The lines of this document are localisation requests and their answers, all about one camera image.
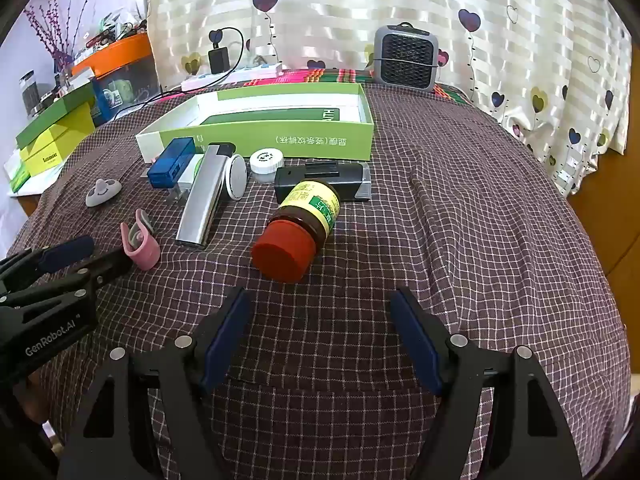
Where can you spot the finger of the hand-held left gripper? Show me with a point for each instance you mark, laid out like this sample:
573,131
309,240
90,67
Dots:
65,255
107,267

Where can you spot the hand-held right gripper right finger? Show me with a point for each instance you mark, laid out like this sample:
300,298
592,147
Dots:
417,340

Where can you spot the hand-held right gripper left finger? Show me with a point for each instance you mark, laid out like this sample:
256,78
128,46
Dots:
230,330

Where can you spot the pink clip with grey pad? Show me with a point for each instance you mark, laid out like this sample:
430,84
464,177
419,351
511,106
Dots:
147,255

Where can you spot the grey mouse-shaped plastic piece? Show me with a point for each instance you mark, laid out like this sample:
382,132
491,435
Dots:
102,192

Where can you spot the silver lighter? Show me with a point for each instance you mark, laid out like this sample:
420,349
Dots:
202,200

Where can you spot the blue translucent usb tester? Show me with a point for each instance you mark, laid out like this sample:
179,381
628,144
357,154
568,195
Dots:
170,162

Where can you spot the white plug adapter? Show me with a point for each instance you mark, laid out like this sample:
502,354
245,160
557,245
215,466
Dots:
189,172

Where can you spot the brown bottle with red cap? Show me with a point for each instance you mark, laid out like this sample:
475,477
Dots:
300,215

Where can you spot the green spool with white flange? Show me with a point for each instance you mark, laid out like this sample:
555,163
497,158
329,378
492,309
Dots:
236,177

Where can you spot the black device with clear end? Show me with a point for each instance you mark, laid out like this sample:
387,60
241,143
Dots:
340,177

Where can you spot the green and white cardboard box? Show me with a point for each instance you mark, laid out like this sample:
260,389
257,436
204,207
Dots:
280,142

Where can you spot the white paper sheets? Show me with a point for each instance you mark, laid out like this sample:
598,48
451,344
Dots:
45,182

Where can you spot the small green and white box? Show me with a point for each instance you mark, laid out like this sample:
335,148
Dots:
17,175

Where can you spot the yellow box with green lid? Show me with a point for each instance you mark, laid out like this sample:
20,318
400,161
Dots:
55,130

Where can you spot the blue and white carton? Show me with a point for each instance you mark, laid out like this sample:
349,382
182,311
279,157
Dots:
110,95

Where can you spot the glass jar with dark lid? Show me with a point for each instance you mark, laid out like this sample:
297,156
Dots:
30,91

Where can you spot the small white round jar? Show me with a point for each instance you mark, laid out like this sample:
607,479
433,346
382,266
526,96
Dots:
266,160

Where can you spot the purple flower branches vase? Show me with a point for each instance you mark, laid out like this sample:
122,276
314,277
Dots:
50,45

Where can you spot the clear bin with orange lid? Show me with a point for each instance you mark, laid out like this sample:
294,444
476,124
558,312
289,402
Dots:
120,50

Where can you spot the pile of assorted small packets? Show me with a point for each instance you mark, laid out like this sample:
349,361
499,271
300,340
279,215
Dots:
110,30

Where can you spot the wooden furniture panel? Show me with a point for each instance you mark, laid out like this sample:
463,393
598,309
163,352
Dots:
610,210

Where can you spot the white power strip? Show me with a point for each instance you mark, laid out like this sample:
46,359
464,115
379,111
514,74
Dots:
240,74

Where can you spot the black charger plug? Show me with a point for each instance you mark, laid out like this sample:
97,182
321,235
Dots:
218,60

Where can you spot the colourful striped blanket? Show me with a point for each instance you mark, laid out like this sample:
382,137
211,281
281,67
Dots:
345,76

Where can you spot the grey portable heater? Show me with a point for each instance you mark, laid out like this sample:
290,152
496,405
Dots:
405,60

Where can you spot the cream curtain with heart print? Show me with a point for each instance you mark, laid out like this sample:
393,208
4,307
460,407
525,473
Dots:
400,0

